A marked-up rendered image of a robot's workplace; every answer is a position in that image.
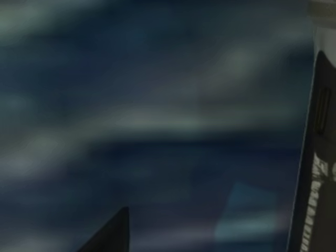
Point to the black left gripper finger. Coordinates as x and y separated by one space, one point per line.
113 233

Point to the dark blue patterned cloth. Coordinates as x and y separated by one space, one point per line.
147 110

